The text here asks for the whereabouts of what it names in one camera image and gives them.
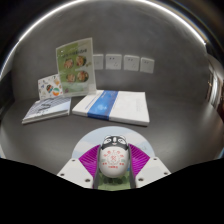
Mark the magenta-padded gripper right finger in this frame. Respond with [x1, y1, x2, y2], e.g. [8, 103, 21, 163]
[127, 143, 172, 189]

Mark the white wall sockets group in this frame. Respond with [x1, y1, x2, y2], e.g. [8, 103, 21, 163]
[92, 53, 156, 74]

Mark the grey and white large book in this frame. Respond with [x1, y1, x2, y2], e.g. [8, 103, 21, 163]
[21, 97, 72, 125]

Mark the white panda-print computer mouse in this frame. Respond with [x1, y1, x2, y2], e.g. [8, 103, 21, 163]
[97, 134, 130, 179]

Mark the white book with blue band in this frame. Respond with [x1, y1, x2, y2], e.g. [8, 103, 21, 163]
[71, 89, 151, 127]

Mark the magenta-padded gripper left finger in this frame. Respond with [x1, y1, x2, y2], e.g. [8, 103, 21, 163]
[57, 144, 102, 190]

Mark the green food menu stand sign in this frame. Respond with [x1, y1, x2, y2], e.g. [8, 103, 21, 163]
[55, 37, 98, 98]

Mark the white card with colourful stickers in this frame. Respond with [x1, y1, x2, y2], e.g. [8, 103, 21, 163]
[37, 73, 64, 100]

